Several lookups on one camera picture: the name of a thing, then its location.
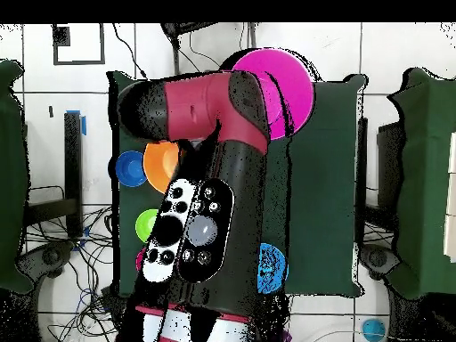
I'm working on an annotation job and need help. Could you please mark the large orange bowl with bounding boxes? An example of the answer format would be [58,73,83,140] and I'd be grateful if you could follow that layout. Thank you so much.
[142,140,182,195]

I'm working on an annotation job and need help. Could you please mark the large pink bowl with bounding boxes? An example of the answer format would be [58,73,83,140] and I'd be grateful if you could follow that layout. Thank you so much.
[231,47,317,141]

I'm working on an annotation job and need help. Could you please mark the light blue bowl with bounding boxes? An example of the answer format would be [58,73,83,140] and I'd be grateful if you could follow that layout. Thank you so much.
[256,242,290,296]

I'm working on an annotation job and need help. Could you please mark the small green bowl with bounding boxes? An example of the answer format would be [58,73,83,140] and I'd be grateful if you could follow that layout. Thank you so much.
[134,208,160,244]

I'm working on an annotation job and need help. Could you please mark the dark green tablecloth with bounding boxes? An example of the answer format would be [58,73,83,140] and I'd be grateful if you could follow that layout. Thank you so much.
[106,69,368,298]

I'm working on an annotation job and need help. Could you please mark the small dark blue bowl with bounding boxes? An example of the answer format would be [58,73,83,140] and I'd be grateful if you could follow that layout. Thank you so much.
[114,150,148,188]

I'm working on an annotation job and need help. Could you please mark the small crimson bowl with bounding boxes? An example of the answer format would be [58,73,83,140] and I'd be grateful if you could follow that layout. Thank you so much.
[134,247,148,273]

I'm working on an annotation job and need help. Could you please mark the blue tape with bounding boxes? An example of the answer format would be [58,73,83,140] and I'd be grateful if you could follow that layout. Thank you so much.
[65,110,87,137]

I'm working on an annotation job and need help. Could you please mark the black bench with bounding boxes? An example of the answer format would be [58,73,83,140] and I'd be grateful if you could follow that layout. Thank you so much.
[22,111,84,239]

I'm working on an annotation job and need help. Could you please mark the black power brick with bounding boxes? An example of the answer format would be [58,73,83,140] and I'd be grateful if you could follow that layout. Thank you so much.
[100,285,124,322]

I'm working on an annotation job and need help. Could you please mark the grey office chair base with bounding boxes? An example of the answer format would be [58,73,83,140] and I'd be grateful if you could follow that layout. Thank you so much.
[15,240,76,280]
[358,243,402,281]

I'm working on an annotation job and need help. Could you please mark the green-covered side table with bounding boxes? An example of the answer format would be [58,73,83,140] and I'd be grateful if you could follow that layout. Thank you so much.
[387,68,456,300]
[0,59,35,294]

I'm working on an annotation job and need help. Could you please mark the blue disc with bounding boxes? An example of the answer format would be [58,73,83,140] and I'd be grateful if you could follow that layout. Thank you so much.
[361,317,388,342]

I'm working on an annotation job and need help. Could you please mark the white boxes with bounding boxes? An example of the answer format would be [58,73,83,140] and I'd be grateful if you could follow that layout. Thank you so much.
[443,130,456,264]

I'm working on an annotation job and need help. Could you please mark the black cable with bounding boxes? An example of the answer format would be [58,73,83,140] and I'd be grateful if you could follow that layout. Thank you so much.
[111,22,148,78]

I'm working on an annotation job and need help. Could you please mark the tangle of cables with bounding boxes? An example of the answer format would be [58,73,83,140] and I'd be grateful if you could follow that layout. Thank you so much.
[17,204,120,342]

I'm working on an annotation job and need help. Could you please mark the black square frame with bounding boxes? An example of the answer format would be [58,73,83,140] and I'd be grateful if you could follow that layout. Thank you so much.
[52,22,107,66]

